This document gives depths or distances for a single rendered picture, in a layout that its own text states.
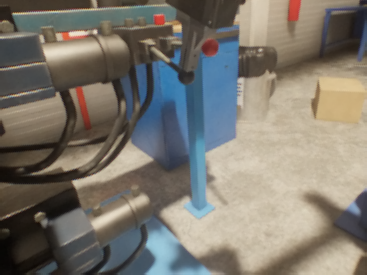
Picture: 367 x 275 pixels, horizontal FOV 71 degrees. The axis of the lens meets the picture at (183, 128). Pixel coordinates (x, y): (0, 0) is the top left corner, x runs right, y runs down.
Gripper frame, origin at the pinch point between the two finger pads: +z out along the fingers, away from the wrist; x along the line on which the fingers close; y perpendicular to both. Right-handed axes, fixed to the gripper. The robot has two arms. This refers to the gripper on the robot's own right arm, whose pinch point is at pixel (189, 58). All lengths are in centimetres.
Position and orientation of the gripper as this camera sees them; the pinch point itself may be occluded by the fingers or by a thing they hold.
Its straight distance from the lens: 51.1
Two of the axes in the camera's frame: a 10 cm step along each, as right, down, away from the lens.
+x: -6.0, -5.9, 5.4
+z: -1.5, 7.5, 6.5
